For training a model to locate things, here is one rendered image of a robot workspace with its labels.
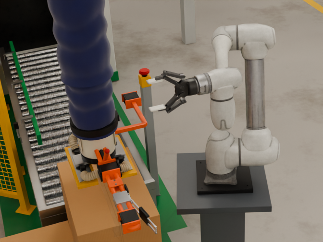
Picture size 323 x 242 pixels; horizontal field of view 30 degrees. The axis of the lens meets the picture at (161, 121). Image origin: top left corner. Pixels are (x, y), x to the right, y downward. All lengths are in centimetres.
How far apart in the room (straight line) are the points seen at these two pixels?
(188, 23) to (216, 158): 339
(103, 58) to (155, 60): 367
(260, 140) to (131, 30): 398
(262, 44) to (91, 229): 125
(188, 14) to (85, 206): 377
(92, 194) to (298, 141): 239
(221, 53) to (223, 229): 108
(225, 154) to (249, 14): 418
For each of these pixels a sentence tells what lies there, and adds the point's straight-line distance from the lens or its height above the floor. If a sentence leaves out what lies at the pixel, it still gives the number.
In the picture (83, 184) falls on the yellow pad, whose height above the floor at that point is 112.
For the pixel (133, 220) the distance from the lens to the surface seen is 242.
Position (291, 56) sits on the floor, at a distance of 631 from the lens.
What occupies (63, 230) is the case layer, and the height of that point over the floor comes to 54.
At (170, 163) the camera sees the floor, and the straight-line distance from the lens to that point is 476.
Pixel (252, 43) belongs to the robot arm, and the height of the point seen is 152.
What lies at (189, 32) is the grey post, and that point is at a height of 13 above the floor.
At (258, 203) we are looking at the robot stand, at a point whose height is 75.
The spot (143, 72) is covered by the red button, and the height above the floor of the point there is 104.
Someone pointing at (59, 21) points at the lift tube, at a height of 190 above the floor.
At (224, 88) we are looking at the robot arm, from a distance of 261.
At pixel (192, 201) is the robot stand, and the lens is 326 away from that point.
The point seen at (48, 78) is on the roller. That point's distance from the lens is 500.
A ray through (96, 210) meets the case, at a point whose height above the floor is 94.
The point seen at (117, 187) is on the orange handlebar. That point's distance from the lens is 264.
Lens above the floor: 288
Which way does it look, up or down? 33 degrees down
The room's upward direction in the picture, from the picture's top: 4 degrees counter-clockwise
